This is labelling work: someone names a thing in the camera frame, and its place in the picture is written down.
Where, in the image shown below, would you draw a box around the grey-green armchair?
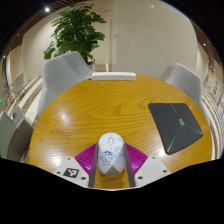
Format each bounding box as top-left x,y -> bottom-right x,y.
0,106 -> 34,163

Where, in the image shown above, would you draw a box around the white power strip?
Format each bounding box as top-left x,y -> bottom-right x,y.
91,71 -> 137,82

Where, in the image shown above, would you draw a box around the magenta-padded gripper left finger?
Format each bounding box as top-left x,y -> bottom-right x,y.
53,143 -> 99,188

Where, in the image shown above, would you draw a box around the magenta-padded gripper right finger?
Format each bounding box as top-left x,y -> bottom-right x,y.
124,143 -> 172,188

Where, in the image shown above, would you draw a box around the grey shell chair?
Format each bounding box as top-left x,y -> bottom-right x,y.
36,50 -> 95,118
159,62 -> 209,124

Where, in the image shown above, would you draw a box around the white printed computer mouse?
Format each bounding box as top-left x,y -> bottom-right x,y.
96,132 -> 127,177

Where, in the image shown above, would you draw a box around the black mouse pad green lines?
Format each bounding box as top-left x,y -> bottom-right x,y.
147,102 -> 204,156

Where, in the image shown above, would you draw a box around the potted green leafy plant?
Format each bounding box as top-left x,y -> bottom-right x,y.
43,2 -> 108,66

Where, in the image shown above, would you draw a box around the pale distant chair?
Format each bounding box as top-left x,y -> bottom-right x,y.
9,71 -> 25,98

